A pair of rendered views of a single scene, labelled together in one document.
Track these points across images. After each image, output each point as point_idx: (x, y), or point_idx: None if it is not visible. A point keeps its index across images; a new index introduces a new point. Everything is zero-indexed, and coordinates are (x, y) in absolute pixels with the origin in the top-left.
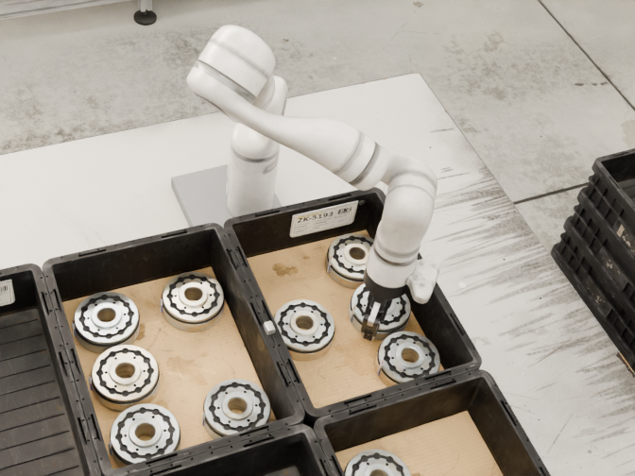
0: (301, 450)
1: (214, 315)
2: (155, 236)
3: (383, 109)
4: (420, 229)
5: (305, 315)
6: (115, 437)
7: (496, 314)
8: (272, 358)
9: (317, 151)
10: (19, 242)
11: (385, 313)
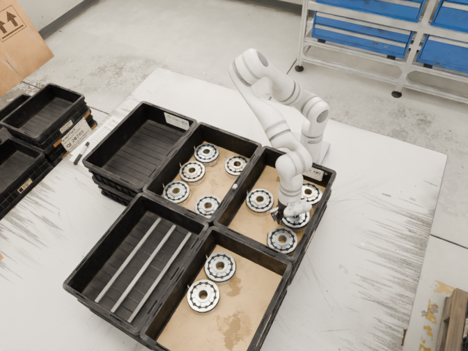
0: None
1: (236, 175)
2: (237, 135)
3: (410, 159)
4: (283, 177)
5: (262, 197)
6: (168, 186)
7: (363, 266)
8: (224, 196)
9: (258, 118)
10: (229, 122)
11: (282, 214)
